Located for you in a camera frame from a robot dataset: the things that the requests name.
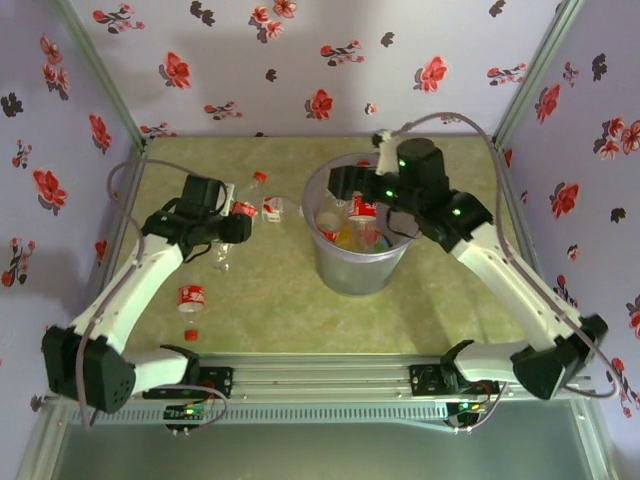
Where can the ribbed water bottle red-white label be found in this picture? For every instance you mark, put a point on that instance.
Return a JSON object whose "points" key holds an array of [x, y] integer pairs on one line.
{"points": [[272, 210]]}

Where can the yellow plastic bottle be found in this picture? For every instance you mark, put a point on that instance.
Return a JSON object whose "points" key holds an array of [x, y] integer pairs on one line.
{"points": [[345, 236]]}

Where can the small circuit board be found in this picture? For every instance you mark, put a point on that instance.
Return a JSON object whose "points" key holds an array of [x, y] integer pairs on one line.
{"points": [[185, 413], [465, 407]]}

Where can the grey metal mesh bin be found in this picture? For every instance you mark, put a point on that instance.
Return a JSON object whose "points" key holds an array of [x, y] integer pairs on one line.
{"points": [[360, 275]]}

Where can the bottle red green label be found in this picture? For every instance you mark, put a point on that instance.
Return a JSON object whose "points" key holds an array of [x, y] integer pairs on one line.
{"points": [[362, 207]]}

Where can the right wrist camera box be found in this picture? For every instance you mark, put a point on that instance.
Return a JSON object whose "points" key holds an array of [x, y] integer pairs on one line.
{"points": [[385, 150]]}

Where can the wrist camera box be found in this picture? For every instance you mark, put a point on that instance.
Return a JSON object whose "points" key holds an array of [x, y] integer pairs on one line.
{"points": [[229, 199], [385, 150]]}

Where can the grey metal sheet panel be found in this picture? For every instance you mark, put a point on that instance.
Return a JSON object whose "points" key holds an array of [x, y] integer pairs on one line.
{"points": [[320, 455]]}

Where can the translucent purple bin liner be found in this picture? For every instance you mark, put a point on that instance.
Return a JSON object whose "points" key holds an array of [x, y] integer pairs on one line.
{"points": [[361, 253]]}

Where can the wide aluminium base rail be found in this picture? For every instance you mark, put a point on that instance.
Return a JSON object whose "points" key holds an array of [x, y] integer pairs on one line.
{"points": [[320, 380]]}

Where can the aluminium frame post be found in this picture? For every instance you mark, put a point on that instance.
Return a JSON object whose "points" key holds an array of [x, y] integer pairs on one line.
{"points": [[535, 75], [104, 75]]}

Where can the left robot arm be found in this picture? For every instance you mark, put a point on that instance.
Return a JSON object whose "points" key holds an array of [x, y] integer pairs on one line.
{"points": [[125, 295]]}

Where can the aluminium frame leg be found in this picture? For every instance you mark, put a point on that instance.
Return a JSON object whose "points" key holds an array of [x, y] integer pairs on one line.
{"points": [[595, 445], [42, 445]]}

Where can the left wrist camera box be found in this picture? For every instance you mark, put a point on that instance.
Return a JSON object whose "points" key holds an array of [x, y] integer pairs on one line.
{"points": [[229, 199]]}

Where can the aluminium table edge rail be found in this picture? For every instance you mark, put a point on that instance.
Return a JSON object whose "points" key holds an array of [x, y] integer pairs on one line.
{"points": [[129, 190], [512, 190]]}

